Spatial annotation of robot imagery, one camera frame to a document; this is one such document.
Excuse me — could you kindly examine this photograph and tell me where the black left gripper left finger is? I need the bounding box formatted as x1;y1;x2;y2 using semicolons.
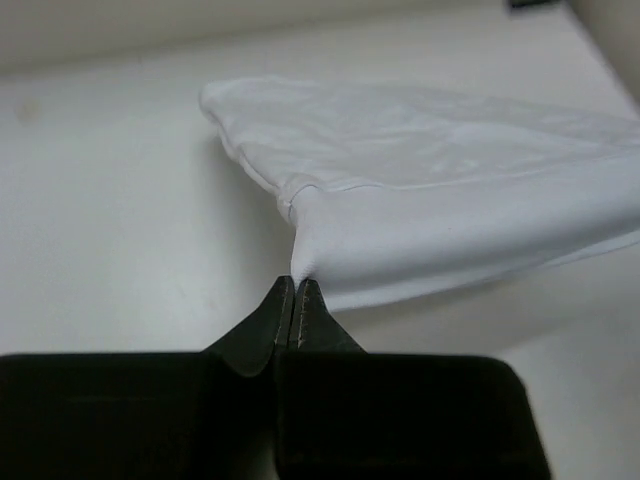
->
1;276;293;479

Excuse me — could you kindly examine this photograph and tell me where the white skirt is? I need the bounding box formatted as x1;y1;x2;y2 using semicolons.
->
200;77;639;310

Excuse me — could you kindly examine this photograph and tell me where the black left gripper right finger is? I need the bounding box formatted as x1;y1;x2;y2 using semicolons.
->
273;280;551;479

